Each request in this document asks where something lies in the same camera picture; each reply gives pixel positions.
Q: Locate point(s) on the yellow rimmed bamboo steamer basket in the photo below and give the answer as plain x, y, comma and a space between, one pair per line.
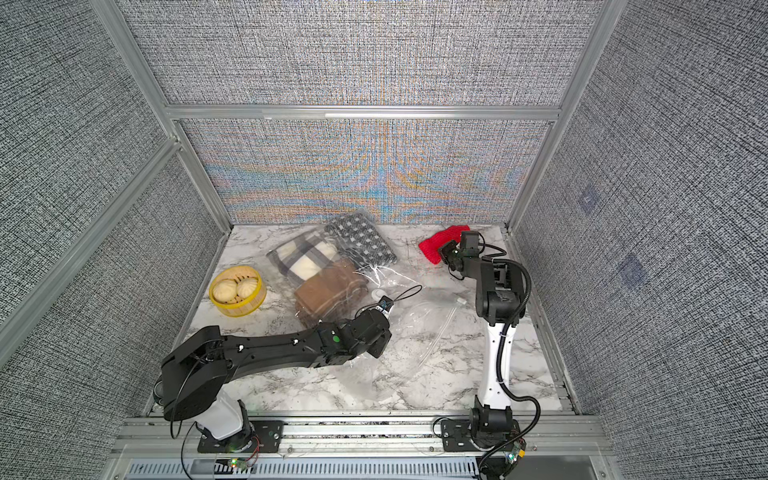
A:
240, 308

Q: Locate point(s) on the aluminium front rail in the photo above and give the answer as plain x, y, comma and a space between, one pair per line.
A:
380, 434

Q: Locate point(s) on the white vacuum bag valve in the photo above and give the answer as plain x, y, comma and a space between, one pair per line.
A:
377, 294

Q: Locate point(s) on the white steamed bun left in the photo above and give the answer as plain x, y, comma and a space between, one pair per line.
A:
225, 291

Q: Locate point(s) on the red knitted scarf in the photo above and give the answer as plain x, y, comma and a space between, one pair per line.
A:
431, 246

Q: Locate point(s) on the clear plastic vacuum bag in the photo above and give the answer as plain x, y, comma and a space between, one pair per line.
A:
419, 316

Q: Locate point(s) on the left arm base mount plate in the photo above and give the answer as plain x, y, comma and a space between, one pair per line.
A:
265, 436

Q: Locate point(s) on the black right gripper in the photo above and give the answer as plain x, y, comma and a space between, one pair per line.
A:
443, 252

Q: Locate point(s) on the black white houndstooth scarf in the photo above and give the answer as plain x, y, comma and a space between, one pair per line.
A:
360, 241

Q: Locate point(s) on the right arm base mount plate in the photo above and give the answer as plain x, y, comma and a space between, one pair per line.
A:
456, 435

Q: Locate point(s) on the white steamed bun right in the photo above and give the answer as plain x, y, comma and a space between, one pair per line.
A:
246, 287

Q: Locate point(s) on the brown striped fringed scarf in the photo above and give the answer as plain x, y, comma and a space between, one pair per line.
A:
331, 294

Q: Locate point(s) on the aluminium frame corner post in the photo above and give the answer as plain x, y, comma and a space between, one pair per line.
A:
119, 32

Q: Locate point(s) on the grey cream plaid scarf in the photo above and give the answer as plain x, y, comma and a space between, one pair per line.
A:
304, 256

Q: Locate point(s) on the white steamed bun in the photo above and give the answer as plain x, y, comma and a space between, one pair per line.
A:
225, 291
246, 287

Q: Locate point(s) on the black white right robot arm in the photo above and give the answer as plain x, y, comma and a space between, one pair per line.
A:
499, 418

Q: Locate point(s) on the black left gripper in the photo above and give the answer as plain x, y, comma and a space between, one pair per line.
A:
384, 341

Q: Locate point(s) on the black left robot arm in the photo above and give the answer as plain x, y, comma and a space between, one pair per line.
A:
193, 375

